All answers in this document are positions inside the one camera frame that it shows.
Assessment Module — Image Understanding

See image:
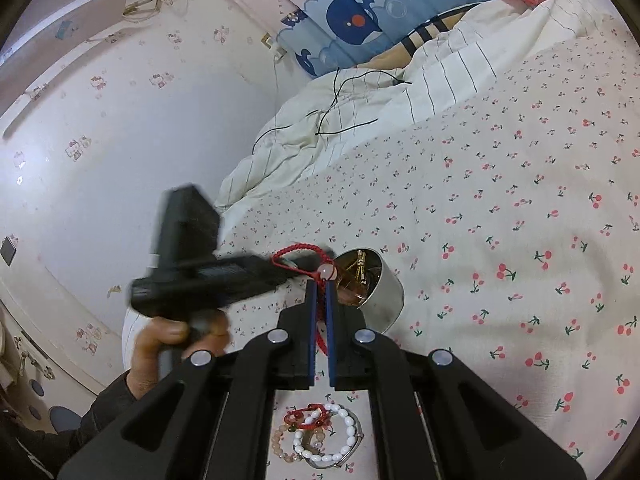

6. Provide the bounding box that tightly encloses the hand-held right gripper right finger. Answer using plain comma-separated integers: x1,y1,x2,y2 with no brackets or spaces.
326,282,587,480

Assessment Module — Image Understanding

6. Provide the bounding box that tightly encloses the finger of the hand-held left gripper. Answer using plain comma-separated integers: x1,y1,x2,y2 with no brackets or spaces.
276,248,337,289

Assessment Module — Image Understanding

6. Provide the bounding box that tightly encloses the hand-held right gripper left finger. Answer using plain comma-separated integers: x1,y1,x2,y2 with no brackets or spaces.
57,280,321,480

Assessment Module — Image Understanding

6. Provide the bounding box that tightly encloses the red cord bracelet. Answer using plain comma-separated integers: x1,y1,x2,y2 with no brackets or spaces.
271,242,337,358

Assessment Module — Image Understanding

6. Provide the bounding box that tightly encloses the round silver tin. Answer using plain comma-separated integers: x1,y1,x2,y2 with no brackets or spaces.
330,247,405,335

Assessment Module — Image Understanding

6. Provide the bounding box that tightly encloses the person's left forearm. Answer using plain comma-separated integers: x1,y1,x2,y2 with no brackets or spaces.
0,372,138,480

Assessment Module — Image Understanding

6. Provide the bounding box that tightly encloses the person's left hand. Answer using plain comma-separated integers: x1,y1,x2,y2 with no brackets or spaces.
124,310,233,401

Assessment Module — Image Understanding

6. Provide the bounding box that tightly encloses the blue whale-print curtain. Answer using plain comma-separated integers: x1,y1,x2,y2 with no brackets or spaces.
277,0,506,78

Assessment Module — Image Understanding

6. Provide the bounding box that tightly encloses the white striped duvet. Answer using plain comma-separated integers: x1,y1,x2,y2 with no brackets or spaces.
215,0,621,211

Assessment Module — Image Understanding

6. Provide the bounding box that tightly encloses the white pearl bracelet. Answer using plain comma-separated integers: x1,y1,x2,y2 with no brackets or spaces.
292,402,363,466

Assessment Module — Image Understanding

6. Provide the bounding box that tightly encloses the red bead bracelet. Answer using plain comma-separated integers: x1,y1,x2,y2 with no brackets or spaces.
284,402,333,431

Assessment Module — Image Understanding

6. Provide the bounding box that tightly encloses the peach bead bracelet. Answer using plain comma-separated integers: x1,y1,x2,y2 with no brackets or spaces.
271,422,306,463

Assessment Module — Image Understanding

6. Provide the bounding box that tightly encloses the thin black cable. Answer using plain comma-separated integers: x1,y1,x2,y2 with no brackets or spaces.
252,67,413,156

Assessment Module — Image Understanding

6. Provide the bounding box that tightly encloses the white wall socket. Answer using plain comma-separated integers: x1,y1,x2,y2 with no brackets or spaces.
262,32,288,61

